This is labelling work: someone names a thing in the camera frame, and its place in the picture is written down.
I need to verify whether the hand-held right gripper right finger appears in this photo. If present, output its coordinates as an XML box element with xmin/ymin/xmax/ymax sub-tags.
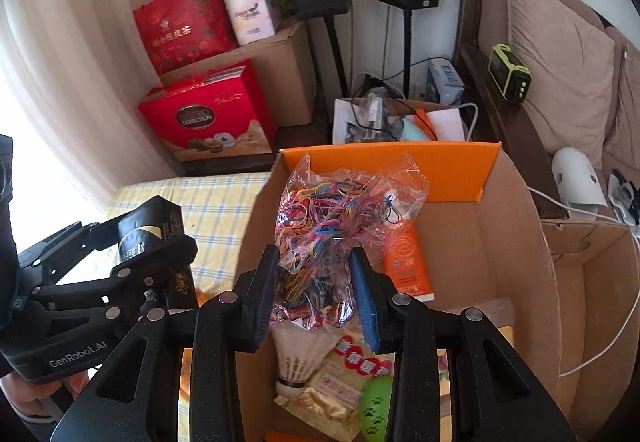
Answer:
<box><xmin>348</xmin><ymin>247</ymin><xmax>581</xmax><ymax>442</ymax></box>

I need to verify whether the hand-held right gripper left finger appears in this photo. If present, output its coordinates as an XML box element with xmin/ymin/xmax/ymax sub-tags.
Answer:
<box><xmin>50</xmin><ymin>245</ymin><xmax>281</xmax><ymax>442</ymax></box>

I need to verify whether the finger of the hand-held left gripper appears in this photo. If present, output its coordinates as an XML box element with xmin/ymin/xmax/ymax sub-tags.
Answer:
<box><xmin>30</xmin><ymin>235</ymin><xmax>199</xmax><ymax>320</ymax></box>
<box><xmin>17</xmin><ymin>219</ymin><xmax>123</xmax><ymax>284</ymax></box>

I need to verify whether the small black carton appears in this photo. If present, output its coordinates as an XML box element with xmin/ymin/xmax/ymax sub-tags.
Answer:
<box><xmin>107</xmin><ymin>196</ymin><xmax>201</xmax><ymax>310</ymax></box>

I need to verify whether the orange tube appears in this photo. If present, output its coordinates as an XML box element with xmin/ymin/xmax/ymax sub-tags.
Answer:
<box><xmin>382</xmin><ymin>219</ymin><xmax>436</xmax><ymax>303</ymax></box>

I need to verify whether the white shuttlecock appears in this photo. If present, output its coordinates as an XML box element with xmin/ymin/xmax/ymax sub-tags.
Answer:
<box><xmin>275</xmin><ymin>322</ymin><xmax>333</xmax><ymax>398</ymax></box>

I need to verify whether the gold snack packet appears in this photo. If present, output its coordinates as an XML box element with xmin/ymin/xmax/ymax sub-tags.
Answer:
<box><xmin>274</xmin><ymin>322</ymin><xmax>396</xmax><ymax>440</ymax></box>

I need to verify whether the bag of colourful rubber bands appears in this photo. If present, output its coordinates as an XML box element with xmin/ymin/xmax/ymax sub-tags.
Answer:
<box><xmin>270</xmin><ymin>153</ymin><xmax>431</xmax><ymax>328</ymax></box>

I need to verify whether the green paw-print toy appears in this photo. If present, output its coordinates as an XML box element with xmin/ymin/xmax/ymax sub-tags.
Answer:
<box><xmin>357</xmin><ymin>374</ymin><xmax>396</xmax><ymax>442</ymax></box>

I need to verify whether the cardboard box with orange flaps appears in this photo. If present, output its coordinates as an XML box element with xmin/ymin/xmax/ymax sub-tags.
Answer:
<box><xmin>232</xmin><ymin>141</ymin><xmax>563</xmax><ymax>442</ymax></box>

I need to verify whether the person's left hand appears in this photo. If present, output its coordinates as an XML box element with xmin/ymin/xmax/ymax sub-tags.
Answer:
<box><xmin>7</xmin><ymin>368</ymin><xmax>94</xmax><ymax>423</ymax></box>

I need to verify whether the teal plastic item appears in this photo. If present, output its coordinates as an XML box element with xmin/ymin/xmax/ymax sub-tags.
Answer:
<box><xmin>400</xmin><ymin>117</ymin><xmax>434</xmax><ymax>142</ymax></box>

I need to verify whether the open box of clutter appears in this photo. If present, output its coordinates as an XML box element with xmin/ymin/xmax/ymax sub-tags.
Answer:
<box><xmin>333</xmin><ymin>95</ymin><xmax>468</xmax><ymax>145</ymax></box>

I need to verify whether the white curtain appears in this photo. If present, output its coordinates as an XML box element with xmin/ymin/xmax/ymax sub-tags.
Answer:
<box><xmin>0</xmin><ymin>0</ymin><xmax>173</xmax><ymax>203</ymax></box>

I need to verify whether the plain brown cardboard box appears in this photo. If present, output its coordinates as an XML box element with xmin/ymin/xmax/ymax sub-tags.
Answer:
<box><xmin>160</xmin><ymin>20</ymin><xmax>318</xmax><ymax>128</ymax></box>

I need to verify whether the large open cardboard box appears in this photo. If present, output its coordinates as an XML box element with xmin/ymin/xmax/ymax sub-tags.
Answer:
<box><xmin>540</xmin><ymin>217</ymin><xmax>640</xmax><ymax>390</ymax></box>

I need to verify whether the red gift bag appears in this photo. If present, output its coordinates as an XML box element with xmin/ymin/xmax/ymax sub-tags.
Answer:
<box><xmin>132</xmin><ymin>0</ymin><xmax>238</xmax><ymax>76</ymax></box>

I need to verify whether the white and blue box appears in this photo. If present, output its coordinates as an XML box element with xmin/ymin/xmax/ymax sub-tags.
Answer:
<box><xmin>426</xmin><ymin>60</ymin><xmax>466</xmax><ymax>106</ymax></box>

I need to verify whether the white rounded device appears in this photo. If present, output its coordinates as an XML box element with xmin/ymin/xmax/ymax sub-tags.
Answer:
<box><xmin>552</xmin><ymin>147</ymin><xmax>607</xmax><ymax>208</ymax></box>

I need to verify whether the brown sofa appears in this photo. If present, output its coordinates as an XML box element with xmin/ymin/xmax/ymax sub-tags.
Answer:
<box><xmin>452</xmin><ymin>0</ymin><xmax>640</xmax><ymax>223</ymax></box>

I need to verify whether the white tissue pack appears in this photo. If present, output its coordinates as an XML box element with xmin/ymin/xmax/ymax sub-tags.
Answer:
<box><xmin>222</xmin><ymin>0</ymin><xmax>282</xmax><ymax>46</ymax></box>

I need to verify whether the green and black device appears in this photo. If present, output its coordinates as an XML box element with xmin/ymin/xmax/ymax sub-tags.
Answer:
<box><xmin>487</xmin><ymin>44</ymin><xmax>531</xmax><ymax>102</ymax></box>

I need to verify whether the small black white object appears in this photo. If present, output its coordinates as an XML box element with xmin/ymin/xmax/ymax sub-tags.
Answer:
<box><xmin>607</xmin><ymin>169</ymin><xmax>640</xmax><ymax>224</ymax></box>

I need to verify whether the beige sofa cushion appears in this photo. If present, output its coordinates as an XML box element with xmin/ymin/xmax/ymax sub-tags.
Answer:
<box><xmin>480</xmin><ymin>0</ymin><xmax>618</xmax><ymax>168</ymax></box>

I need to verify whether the brown sofa cushion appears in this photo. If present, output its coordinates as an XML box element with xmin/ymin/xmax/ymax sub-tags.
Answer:
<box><xmin>602</xmin><ymin>25</ymin><xmax>640</xmax><ymax>173</ymax></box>

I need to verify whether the white cable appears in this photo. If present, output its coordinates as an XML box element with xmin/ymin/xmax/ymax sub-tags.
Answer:
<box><xmin>525</xmin><ymin>187</ymin><xmax>640</xmax><ymax>378</ymax></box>

